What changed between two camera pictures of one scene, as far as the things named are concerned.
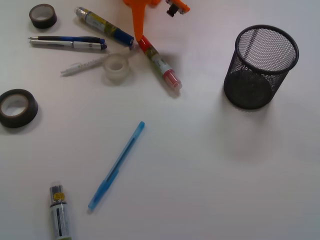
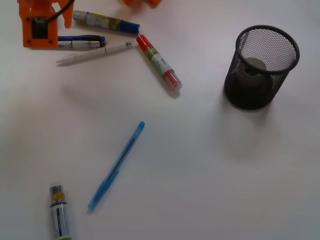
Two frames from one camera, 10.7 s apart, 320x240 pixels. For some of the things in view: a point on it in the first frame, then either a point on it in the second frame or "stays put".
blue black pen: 72,38 stays put
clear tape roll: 20,120 -> 252,72
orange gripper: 138,11 -> 37,31
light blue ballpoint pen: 119,163 stays put
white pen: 72,69 -> 78,56
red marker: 159,62 stays put
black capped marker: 60,212 stays put
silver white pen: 70,44 stays put
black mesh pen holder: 263,55 stays put
